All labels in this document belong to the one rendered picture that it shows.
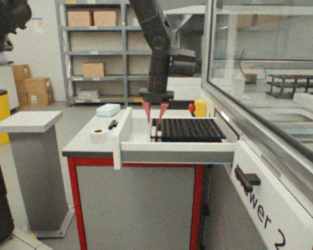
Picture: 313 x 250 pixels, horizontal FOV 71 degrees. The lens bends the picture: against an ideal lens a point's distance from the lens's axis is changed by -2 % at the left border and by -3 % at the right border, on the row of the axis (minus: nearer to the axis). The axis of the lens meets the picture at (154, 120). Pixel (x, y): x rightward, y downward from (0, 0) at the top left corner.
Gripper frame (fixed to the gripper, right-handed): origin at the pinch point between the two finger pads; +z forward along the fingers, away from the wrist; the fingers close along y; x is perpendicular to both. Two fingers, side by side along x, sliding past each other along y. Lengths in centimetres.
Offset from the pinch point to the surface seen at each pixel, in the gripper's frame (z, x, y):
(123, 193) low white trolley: 39.9, -14.1, 10.9
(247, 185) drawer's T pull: -0.1, 29.8, -19.2
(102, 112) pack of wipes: 19, -57, 33
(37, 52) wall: 18, -400, 278
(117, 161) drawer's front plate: 9.2, 11.2, 8.5
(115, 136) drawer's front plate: 1.7, 11.1, 9.2
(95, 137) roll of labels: 17.4, -20.0, 24.9
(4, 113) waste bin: 74, -176, 192
